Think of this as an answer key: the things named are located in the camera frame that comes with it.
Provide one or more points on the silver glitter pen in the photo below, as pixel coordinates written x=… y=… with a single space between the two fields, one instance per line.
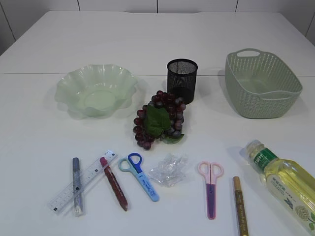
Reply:
x=78 y=204

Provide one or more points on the blue scissors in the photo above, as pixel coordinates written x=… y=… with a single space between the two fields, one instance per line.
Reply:
x=132 y=164

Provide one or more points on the gold marker pen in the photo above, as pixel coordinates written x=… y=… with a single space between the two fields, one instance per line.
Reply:
x=240 y=207

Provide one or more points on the red glitter pen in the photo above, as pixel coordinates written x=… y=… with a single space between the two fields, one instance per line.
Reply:
x=114 y=184

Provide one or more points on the pink scissors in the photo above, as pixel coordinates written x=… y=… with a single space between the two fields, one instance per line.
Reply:
x=211 y=172

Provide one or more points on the artificial purple grape bunch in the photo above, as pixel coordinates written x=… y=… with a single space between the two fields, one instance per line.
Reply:
x=161 y=119

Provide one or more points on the black mesh pen holder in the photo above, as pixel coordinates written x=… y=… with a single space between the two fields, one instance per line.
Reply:
x=181 y=78

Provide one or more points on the yellow tea drink bottle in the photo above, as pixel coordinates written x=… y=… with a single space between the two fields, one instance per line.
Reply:
x=287 y=181

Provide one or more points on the clear plastic ruler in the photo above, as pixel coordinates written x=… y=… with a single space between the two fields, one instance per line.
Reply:
x=65 y=198

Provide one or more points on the clear plastic sheet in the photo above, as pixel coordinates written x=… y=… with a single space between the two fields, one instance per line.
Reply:
x=170 y=171

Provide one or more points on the green plastic woven basket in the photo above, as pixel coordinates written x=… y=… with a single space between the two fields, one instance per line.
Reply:
x=260 y=85

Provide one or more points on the green scalloped plastic plate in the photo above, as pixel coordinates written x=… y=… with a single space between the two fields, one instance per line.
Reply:
x=96 y=90

